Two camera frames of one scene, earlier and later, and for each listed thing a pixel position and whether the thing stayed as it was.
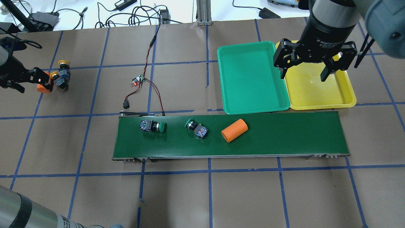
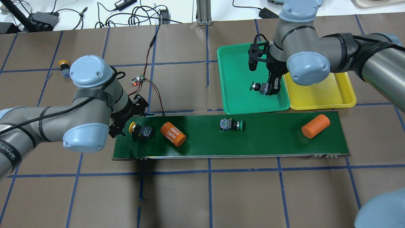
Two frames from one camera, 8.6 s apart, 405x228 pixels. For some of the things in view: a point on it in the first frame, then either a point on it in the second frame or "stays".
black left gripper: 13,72 -> 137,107
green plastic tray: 250,82 stays
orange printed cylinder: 42,89 -> 174,135
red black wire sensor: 126,104 stays
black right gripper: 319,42 -> 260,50
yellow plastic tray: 305,90 stays
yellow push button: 60,79 -> 137,130
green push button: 152,126 -> 228,124
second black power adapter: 264,13 stays
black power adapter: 123,4 stays
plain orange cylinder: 233,131 -> 316,125
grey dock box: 40,21 stays
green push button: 200,131 -> 263,88
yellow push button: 64,71 stays
